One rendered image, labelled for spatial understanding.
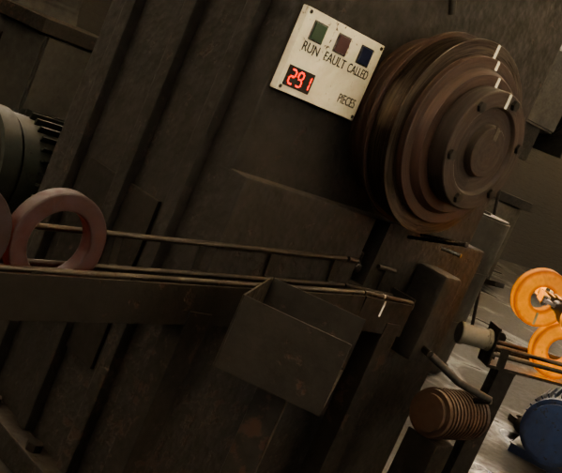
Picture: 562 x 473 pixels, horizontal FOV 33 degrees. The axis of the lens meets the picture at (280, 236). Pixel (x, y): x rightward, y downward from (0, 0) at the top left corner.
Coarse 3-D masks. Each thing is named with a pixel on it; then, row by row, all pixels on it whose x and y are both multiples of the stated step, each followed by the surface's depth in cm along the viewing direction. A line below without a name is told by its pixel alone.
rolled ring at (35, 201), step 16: (48, 192) 161; (64, 192) 162; (80, 192) 166; (32, 208) 159; (48, 208) 160; (64, 208) 163; (80, 208) 165; (96, 208) 167; (16, 224) 158; (32, 224) 160; (96, 224) 168; (16, 240) 159; (96, 240) 169; (16, 256) 160; (80, 256) 170; (96, 256) 171; (16, 272) 161
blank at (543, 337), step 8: (544, 328) 255; (552, 328) 255; (560, 328) 255; (536, 336) 255; (544, 336) 255; (552, 336) 255; (560, 336) 255; (528, 344) 258; (536, 344) 255; (544, 344) 255; (528, 352) 258; (536, 352) 255; (544, 352) 256; (536, 360) 256; (560, 360) 258; (536, 368) 257; (560, 368) 257; (552, 376) 258; (560, 376) 258
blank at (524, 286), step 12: (528, 276) 251; (540, 276) 251; (552, 276) 251; (516, 288) 252; (528, 288) 252; (552, 288) 252; (516, 300) 252; (528, 300) 252; (516, 312) 253; (528, 312) 253; (540, 312) 254; (552, 312) 254; (528, 324) 254; (540, 324) 254
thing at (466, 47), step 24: (432, 48) 212; (456, 48) 210; (480, 48) 215; (504, 48) 221; (408, 72) 209; (432, 72) 207; (408, 96) 205; (384, 120) 209; (384, 144) 209; (384, 168) 210; (384, 192) 214; (408, 216) 222
